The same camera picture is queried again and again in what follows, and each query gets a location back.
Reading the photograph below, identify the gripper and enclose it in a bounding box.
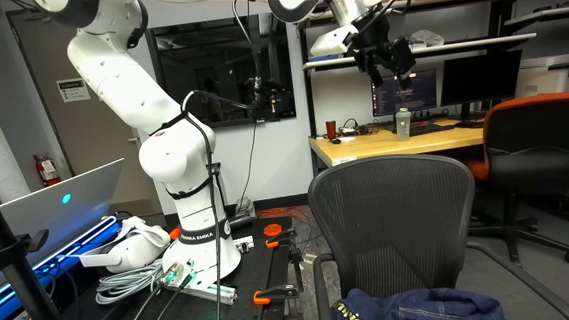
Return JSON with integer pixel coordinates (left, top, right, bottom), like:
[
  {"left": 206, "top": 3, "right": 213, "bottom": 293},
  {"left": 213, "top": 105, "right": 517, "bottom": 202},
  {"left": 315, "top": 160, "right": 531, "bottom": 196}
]
[{"left": 351, "top": 16, "right": 413, "bottom": 91}]

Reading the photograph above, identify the black mesh chair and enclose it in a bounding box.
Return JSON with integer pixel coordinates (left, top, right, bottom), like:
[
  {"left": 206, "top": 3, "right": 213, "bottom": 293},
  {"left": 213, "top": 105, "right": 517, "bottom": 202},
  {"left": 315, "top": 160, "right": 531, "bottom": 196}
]
[{"left": 307, "top": 154, "right": 569, "bottom": 320}]

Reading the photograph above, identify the orange and black office chair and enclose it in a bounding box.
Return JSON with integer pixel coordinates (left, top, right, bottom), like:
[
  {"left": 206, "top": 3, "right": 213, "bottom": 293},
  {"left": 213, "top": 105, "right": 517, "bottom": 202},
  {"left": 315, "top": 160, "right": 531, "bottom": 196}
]
[{"left": 461, "top": 92, "right": 569, "bottom": 264}]

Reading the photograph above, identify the denim jacket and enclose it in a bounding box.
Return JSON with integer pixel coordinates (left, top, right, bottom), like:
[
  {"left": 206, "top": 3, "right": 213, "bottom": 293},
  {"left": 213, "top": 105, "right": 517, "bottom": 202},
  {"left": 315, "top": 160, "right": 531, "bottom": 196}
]
[{"left": 331, "top": 288, "right": 506, "bottom": 320}]

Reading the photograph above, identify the lit monitor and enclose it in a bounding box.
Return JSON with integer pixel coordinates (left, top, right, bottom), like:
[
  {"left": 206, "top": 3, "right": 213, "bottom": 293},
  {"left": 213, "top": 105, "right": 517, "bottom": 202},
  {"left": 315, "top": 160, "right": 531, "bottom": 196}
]
[{"left": 371, "top": 68, "right": 437, "bottom": 118}]

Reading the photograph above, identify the grey shaker bottle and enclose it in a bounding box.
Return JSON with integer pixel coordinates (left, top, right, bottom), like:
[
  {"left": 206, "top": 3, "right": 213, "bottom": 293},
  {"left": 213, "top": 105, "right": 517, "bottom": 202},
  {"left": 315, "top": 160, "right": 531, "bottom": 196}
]
[{"left": 395, "top": 108, "right": 413, "bottom": 142}]

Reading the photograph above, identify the clear plastic bag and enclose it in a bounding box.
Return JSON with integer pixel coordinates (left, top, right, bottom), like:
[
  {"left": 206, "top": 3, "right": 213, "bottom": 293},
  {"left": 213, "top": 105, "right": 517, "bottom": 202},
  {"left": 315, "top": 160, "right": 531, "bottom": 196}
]
[{"left": 409, "top": 29, "right": 445, "bottom": 48}]

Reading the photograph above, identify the black keyboard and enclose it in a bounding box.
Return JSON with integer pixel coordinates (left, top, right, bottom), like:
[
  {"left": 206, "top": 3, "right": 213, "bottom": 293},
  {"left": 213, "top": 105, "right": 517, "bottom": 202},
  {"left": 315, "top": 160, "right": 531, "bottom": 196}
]
[{"left": 390, "top": 123, "right": 455, "bottom": 137}]

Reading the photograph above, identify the power strip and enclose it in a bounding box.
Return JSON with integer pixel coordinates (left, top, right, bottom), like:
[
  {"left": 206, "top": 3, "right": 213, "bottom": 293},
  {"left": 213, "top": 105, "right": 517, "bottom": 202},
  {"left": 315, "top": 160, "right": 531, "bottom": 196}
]
[{"left": 338, "top": 118, "right": 370, "bottom": 136}]

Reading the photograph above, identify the wooden desk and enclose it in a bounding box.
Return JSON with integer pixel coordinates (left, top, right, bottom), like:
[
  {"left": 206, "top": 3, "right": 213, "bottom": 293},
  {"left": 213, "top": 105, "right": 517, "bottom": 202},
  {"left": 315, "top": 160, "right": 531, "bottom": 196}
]
[{"left": 309, "top": 117, "right": 486, "bottom": 178}]

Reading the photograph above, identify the shelf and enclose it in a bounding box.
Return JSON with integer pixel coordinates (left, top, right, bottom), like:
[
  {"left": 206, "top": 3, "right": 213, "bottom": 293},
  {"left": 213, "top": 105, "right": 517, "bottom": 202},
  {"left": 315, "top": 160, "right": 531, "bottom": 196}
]
[{"left": 302, "top": 33, "right": 537, "bottom": 72}]

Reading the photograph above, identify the dark monitor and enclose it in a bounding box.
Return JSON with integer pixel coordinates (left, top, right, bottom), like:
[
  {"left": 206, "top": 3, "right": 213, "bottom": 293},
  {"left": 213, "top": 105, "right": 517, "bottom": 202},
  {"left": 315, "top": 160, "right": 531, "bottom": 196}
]
[{"left": 440, "top": 49, "right": 523, "bottom": 124}]

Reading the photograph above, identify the white printer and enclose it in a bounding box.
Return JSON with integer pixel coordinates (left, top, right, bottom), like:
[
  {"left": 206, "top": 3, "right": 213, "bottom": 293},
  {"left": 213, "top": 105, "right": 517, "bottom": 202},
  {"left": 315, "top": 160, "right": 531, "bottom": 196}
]
[{"left": 515, "top": 54, "right": 569, "bottom": 99}]

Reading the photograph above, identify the window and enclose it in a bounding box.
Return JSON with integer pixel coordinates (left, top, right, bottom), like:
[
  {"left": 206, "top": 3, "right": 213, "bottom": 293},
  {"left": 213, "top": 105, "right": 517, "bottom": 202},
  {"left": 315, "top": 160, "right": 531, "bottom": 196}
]
[{"left": 146, "top": 13, "right": 297, "bottom": 130}]

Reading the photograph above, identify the orange and black clamp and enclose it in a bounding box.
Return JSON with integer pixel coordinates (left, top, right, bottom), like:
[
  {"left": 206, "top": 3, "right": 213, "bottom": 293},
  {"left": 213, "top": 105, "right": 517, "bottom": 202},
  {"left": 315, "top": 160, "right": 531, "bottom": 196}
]
[
  {"left": 265, "top": 228, "right": 298, "bottom": 249},
  {"left": 253, "top": 284, "right": 300, "bottom": 305}
]

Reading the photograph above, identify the grey box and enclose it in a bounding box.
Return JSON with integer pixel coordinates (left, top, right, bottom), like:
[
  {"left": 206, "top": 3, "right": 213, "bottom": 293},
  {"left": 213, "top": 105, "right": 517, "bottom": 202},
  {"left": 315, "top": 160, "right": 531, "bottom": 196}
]
[{"left": 228, "top": 197, "right": 257, "bottom": 228}]

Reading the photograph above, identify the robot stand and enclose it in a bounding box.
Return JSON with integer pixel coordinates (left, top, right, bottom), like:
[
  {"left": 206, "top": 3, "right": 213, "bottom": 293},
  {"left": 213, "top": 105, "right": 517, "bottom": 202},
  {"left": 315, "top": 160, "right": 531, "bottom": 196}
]
[{"left": 42, "top": 216, "right": 305, "bottom": 320}]

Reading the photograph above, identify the aluminium profile bar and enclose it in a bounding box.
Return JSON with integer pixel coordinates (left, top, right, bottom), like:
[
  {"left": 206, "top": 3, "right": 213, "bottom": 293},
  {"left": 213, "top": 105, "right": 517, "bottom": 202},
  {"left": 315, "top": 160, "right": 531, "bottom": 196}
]
[{"left": 165, "top": 281, "right": 237, "bottom": 306}]

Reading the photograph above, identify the door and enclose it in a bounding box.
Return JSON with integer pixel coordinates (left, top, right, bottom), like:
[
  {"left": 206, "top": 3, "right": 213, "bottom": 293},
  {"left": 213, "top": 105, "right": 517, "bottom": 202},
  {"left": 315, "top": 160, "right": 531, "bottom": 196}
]
[{"left": 6, "top": 8, "right": 163, "bottom": 216}]

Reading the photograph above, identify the white headset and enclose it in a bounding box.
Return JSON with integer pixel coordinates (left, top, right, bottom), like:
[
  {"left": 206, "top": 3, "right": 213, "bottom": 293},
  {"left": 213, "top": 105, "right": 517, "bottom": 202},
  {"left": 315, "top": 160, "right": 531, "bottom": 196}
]
[{"left": 70, "top": 216, "right": 172, "bottom": 273}]

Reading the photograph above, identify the paper door sign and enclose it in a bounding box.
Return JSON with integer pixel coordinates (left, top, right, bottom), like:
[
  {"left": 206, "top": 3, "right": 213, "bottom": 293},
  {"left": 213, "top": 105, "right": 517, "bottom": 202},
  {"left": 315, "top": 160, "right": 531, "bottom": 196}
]
[{"left": 56, "top": 79, "right": 91, "bottom": 103}]

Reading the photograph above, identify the silver laptop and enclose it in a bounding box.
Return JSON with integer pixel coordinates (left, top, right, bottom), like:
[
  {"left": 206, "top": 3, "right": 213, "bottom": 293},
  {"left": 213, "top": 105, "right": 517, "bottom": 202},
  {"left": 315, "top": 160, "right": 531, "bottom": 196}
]
[{"left": 0, "top": 158, "right": 125, "bottom": 272}]

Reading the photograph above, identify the red fire extinguisher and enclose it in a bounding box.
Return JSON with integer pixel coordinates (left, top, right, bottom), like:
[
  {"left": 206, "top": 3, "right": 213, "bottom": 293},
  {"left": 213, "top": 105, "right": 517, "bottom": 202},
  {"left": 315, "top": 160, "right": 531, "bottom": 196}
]
[{"left": 33, "top": 153, "right": 62, "bottom": 188}]

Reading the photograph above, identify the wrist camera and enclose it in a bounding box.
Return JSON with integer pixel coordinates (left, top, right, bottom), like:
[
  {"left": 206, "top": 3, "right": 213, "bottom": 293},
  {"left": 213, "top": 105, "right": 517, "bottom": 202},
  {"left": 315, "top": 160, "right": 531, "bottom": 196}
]
[{"left": 389, "top": 36, "right": 417, "bottom": 75}]

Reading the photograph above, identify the orange cable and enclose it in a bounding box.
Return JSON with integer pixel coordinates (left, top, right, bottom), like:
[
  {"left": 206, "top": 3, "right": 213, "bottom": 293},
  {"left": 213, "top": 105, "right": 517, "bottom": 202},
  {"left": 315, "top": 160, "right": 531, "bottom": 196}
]
[{"left": 257, "top": 205, "right": 313, "bottom": 221}]

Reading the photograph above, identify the black cable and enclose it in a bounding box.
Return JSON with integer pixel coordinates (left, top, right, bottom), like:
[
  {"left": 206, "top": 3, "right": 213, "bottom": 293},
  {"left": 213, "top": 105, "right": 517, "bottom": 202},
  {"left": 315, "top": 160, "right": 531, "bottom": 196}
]
[{"left": 133, "top": 260, "right": 198, "bottom": 320}]

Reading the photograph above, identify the coil of grey cable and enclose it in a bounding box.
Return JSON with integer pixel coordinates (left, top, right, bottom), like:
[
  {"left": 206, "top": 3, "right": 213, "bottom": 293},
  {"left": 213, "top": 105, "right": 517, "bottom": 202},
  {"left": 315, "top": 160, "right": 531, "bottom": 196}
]
[{"left": 95, "top": 259, "right": 166, "bottom": 305}]

